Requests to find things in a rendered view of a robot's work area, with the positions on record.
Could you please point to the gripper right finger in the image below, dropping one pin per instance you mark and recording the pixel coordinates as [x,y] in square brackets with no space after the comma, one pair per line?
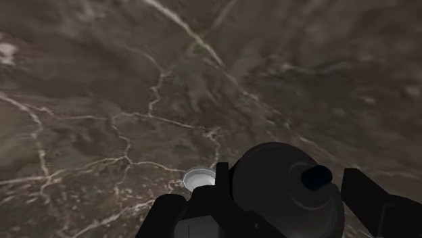
[395,214]

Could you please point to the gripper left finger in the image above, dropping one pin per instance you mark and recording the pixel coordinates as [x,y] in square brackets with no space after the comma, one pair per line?
[204,201]

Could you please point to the small white faceted cup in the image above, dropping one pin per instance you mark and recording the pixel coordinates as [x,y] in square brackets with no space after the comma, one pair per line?
[199,178]

